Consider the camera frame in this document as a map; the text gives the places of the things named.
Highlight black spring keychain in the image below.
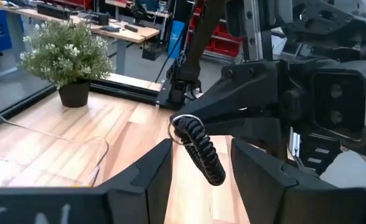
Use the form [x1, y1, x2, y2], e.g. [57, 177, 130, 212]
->
[167, 114, 227, 187]

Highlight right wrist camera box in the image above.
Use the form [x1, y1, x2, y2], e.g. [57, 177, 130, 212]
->
[310, 67, 366, 142]

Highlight blue storage bin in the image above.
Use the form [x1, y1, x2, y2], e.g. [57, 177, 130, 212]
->
[0, 7, 13, 52]

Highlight clear plastic bin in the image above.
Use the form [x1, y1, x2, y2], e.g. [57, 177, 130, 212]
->
[0, 104, 110, 187]

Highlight black plant pot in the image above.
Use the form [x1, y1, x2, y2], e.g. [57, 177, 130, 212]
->
[58, 80, 92, 108]

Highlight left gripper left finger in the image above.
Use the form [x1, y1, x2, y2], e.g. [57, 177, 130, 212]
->
[100, 138, 174, 224]

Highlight artificial green flowering plant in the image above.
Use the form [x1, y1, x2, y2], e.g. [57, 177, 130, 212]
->
[19, 20, 113, 90]

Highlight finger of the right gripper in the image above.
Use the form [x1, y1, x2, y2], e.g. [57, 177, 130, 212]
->
[205, 118, 288, 159]
[170, 60, 288, 125]

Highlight blue cylindrical bin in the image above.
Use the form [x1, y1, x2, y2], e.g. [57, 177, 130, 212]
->
[167, 20, 185, 60]

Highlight small black desk device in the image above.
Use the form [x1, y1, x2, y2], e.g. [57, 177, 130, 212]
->
[97, 12, 110, 26]

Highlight long black device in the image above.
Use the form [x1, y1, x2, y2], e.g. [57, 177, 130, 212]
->
[36, 2, 71, 21]

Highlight wooden desk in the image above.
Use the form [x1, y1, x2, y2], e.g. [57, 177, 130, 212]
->
[0, 2, 161, 75]

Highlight silver metal post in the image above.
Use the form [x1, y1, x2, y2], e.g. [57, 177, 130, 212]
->
[243, 0, 274, 62]

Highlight metal rack red bins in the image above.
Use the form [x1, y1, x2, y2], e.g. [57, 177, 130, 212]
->
[52, 0, 93, 10]
[187, 6, 245, 58]

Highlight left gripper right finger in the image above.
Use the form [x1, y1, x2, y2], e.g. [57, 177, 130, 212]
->
[231, 138, 336, 224]

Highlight black table edge rail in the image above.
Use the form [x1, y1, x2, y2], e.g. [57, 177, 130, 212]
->
[0, 77, 174, 121]

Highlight small black box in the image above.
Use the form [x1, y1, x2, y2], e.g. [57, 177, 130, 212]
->
[141, 42, 164, 62]

